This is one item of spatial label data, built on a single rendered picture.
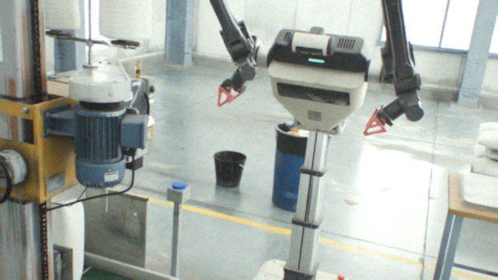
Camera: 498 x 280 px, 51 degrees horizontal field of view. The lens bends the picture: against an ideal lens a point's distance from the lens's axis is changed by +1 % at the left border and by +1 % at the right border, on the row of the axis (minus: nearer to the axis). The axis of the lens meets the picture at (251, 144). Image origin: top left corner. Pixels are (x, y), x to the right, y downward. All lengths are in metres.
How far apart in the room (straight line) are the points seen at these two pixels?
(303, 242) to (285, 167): 1.66
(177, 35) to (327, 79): 8.71
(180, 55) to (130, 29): 9.00
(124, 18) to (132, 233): 1.23
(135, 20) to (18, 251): 0.83
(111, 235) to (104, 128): 1.12
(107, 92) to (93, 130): 0.13
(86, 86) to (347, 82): 0.98
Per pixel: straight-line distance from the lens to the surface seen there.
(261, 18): 10.18
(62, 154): 1.77
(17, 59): 1.65
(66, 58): 8.01
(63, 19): 1.82
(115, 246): 2.67
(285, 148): 4.02
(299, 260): 2.53
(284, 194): 4.16
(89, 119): 1.60
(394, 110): 1.82
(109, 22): 1.67
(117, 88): 1.56
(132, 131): 1.61
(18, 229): 1.84
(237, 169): 4.48
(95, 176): 1.65
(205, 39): 10.65
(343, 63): 2.03
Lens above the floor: 1.74
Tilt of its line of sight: 17 degrees down
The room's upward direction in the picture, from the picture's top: 5 degrees clockwise
